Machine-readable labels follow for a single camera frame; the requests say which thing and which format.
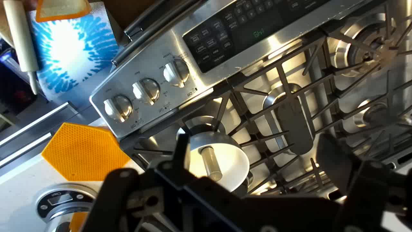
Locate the small metal cylinder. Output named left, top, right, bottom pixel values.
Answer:
left=200, top=146, right=224, bottom=182

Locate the silver stove knob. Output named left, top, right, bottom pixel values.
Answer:
left=161, top=59, right=191, bottom=90
left=102, top=95, right=135, bottom=124
left=131, top=77, right=162, bottom=108

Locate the orange-edged beige pot holder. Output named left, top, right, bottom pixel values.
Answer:
left=35, top=0, right=93, bottom=24

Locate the yellow cloth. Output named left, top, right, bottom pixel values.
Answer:
left=41, top=122, right=133, bottom=182

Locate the cream rolling pin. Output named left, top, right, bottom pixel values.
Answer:
left=3, top=0, right=41, bottom=97

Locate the black cast iron grate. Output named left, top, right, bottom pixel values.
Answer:
left=128, top=92, right=269, bottom=199
left=307, top=0, right=412, bottom=166
left=223, top=37, right=340, bottom=182

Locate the round gas burner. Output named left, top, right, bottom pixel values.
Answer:
left=343, top=99, right=404, bottom=135
left=330, top=12, right=401, bottom=79
left=178, top=115, right=227, bottom=144

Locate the stainless steel gas stove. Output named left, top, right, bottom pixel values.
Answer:
left=89, top=0, right=412, bottom=208

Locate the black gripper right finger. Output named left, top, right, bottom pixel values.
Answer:
left=317, top=133, right=412, bottom=232

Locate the white ceramic bowl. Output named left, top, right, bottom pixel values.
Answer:
left=184, top=131, right=251, bottom=194

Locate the black touch control panel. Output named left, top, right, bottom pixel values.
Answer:
left=182, top=0, right=332, bottom=75

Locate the stainless steel pot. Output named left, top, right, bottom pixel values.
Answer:
left=36, top=184, right=98, bottom=232

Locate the open kitchen drawer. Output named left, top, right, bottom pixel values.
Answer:
left=0, top=0, right=126, bottom=131

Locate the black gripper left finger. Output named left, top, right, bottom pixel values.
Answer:
left=83, top=133, right=191, bottom=232

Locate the oblong gas burner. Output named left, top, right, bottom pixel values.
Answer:
left=263, top=83, right=314, bottom=157

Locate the steel oven door handle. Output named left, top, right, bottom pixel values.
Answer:
left=112, top=0, right=209, bottom=68

